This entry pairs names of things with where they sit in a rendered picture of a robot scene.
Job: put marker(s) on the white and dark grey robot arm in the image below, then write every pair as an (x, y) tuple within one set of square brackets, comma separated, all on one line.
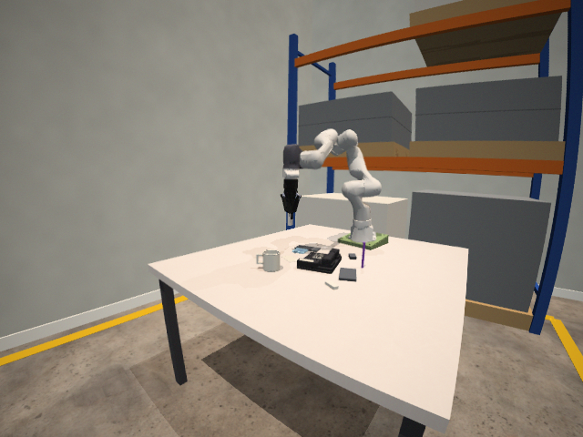
[(366, 186)]

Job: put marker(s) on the grey mug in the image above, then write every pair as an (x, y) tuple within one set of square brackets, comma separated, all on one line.
[(271, 262)]

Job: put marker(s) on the black desk phone body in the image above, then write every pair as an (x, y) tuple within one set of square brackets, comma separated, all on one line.
[(313, 262)]

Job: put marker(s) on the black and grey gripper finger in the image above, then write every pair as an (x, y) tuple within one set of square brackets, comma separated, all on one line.
[(286, 203), (293, 207)]

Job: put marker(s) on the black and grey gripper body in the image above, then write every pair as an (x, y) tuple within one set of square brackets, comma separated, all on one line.
[(290, 185)]

